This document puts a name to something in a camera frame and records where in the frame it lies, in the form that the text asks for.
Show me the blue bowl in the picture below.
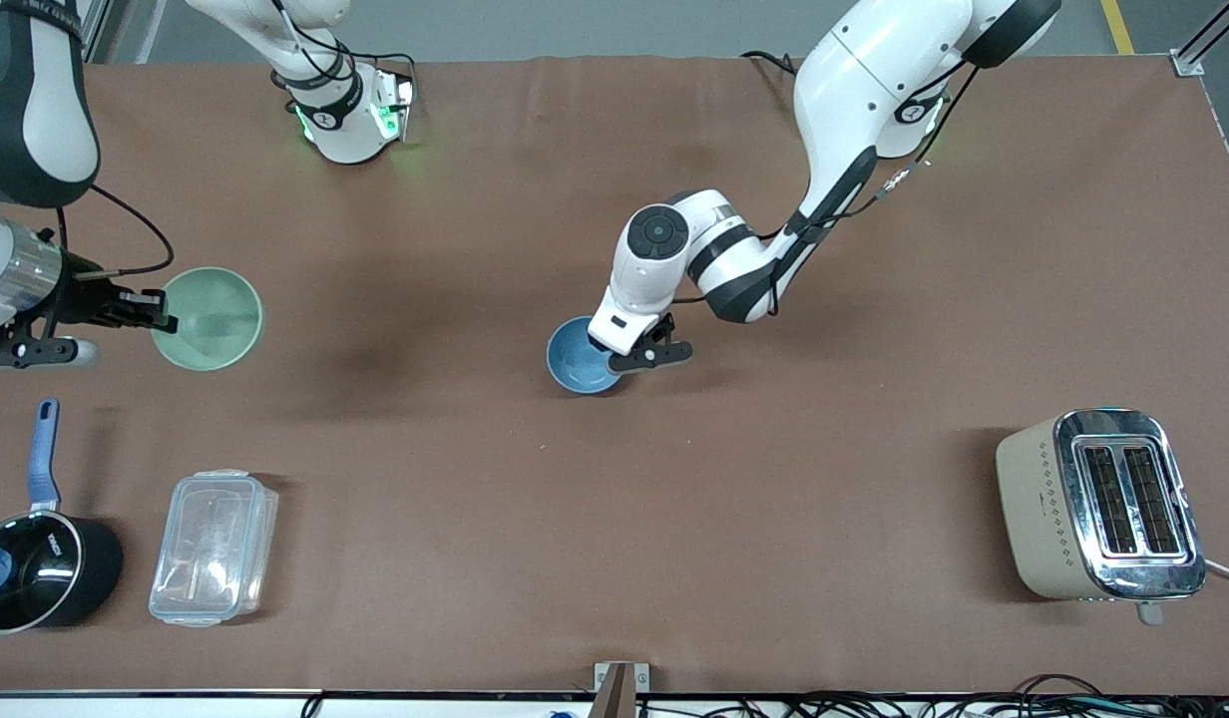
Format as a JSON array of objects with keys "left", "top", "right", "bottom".
[{"left": 546, "top": 315, "right": 630, "bottom": 396}]

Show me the green bowl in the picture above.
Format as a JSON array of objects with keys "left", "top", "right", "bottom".
[{"left": 151, "top": 266, "right": 265, "bottom": 372}]

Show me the brown table cover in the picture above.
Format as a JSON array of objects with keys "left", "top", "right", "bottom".
[{"left": 0, "top": 55, "right": 1229, "bottom": 696}]

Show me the clear plastic food container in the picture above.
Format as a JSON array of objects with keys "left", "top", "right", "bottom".
[{"left": 149, "top": 470, "right": 280, "bottom": 628}]

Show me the glass lid blue knob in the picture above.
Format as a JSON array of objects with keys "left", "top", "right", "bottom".
[{"left": 0, "top": 514, "right": 83, "bottom": 631}]

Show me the beige chrome toaster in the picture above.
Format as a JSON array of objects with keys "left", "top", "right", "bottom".
[{"left": 995, "top": 407, "right": 1209, "bottom": 626}]

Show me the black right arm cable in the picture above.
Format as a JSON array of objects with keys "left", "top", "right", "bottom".
[{"left": 51, "top": 184, "right": 175, "bottom": 280}]

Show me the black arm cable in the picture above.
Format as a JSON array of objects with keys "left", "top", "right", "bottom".
[
  {"left": 51, "top": 184, "right": 175, "bottom": 280},
  {"left": 739, "top": 50, "right": 980, "bottom": 315}
]

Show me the dark saucepan blue handle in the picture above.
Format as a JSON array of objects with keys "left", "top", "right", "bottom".
[{"left": 0, "top": 398, "right": 125, "bottom": 635}]

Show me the aluminium frame profile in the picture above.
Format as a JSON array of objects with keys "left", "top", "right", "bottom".
[
  {"left": 76, "top": 0, "right": 167, "bottom": 63},
  {"left": 1170, "top": 0, "right": 1229, "bottom": 79}
]

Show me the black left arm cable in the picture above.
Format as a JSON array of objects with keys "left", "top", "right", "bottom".
[{"left": 739, "top": 50, "right": 980, "bottom": 315}]

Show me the metal table edge bracket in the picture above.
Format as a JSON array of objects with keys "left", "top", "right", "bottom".
[{"left": 593, "top": 661, "right": 650, "bottom": 718}]

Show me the black cable bundle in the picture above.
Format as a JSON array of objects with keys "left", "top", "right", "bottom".
[{"left": 634, "top": 674, "right": 1229, "bottom": 718}]

